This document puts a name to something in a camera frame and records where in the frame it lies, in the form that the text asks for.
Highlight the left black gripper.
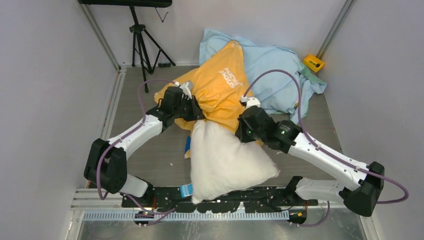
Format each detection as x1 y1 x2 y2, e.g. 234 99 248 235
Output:
173 95 207 122

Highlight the orange pillowcase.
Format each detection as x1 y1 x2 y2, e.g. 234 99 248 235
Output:
153 39 263 160

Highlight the white pillow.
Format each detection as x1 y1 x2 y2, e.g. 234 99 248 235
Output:
175 119 280 205

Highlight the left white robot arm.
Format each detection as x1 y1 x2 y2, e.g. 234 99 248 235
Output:
83 81 205 207

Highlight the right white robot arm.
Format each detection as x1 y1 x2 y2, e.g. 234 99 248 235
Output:
235 106 385 217

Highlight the light blue cloth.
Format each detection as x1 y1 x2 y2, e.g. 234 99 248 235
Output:
199 29 327 123

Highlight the yellow box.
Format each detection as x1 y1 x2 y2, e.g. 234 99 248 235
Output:
302 54 325 73

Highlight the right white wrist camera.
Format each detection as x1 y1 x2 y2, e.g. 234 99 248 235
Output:
240 95 261 109

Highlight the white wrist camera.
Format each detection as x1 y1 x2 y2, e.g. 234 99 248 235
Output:
240 95 261 109
173 80 194 99

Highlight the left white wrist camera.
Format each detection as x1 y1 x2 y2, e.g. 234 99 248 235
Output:
173 80 194 99

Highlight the black camera tripod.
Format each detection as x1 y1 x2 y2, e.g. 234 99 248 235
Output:
129 6 176 93

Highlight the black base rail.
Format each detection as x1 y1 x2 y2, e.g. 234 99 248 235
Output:
71 185 342 223

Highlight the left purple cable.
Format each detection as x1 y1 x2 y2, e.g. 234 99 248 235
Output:
96 78 181 227

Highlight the purple cable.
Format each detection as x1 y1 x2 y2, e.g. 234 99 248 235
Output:
240 69 410 228
96 78 181 227

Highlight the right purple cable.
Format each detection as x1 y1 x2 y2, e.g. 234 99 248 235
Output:
240 69 410 228

